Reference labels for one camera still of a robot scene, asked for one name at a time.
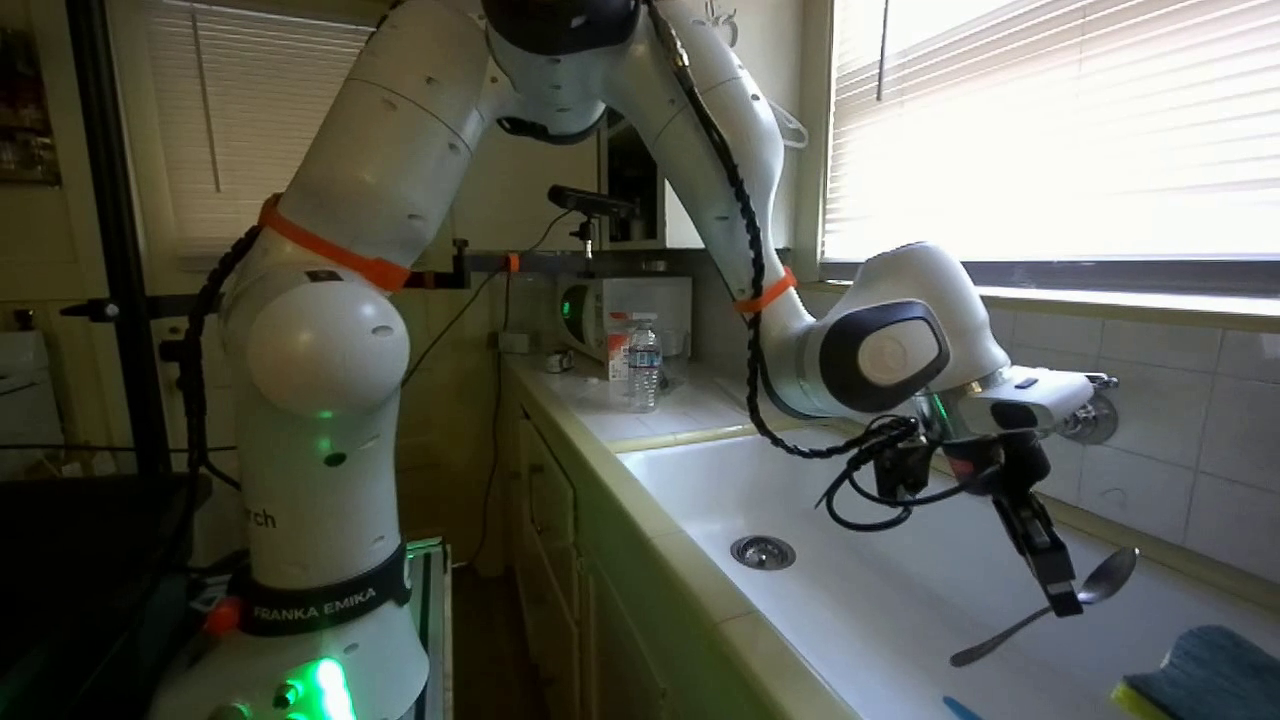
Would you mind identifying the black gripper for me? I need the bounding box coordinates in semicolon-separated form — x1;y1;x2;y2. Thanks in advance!
948;428;1088;619

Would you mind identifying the metal spoon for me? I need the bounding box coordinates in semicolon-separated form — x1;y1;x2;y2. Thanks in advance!
944;542;1148;670

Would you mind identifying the white rectangular sink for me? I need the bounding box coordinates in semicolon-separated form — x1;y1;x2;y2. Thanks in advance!
613;419;1280;720

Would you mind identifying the metal sink drain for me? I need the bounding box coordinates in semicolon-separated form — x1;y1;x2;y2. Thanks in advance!
728;530;799;576

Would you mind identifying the yellow sponge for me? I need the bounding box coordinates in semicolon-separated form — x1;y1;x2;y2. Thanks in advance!
1105;675;1176;720

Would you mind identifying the wide white window blind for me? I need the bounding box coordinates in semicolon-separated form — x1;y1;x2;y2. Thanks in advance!
821;0;1280;269

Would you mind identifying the clear plastic water bottle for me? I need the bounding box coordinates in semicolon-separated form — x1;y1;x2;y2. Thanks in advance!
622;308;668;415

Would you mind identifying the white appliance with green light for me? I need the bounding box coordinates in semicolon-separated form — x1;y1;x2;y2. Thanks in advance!
553;269;700;387

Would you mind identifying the small red-capped bottle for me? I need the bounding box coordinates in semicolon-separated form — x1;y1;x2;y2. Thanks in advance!
599;328;636;391

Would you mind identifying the under-counter cabinet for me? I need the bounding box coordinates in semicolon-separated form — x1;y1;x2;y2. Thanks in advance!
498;375;751;720

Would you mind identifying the white clothes hanger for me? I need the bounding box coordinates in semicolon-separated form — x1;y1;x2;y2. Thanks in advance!
762;96;815;153

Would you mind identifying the narrow white window blind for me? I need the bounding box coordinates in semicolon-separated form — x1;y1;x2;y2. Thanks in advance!
140;0;403;269

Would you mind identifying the black vertical pole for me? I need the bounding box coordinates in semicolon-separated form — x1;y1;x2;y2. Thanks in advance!
58;0;179;487

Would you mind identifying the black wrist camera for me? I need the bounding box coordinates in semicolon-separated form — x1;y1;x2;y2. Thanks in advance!
866;419;938;506

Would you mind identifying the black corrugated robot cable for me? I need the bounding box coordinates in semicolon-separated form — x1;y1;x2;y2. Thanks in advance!
172;0;1023;535

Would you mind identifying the black camera on mount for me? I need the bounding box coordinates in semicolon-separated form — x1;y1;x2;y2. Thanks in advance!
545;181;646;226

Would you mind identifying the dark wall shelf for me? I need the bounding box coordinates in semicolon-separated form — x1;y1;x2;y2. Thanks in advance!
592;110;672;251

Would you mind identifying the framed wall picture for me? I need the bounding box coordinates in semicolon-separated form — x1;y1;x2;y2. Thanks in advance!
0;20;65;192

